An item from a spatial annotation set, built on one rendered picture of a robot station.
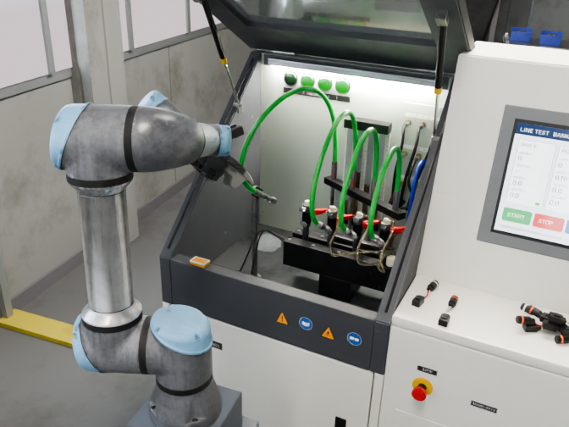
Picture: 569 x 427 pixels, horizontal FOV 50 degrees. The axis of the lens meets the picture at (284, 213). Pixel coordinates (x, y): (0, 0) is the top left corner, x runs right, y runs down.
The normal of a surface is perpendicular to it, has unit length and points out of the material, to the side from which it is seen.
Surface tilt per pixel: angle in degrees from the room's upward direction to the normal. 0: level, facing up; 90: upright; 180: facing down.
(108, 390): 0
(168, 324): 8
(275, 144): 90
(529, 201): 76
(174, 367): 90
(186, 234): 90
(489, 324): 0
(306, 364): 90
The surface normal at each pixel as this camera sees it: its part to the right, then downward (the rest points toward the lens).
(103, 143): -0.04, 0.28
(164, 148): 0.52, 0.36
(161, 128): 0.53, -0.21
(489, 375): -0.44, 0.38
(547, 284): -0.43, 0.15
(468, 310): 0.03, -0.90
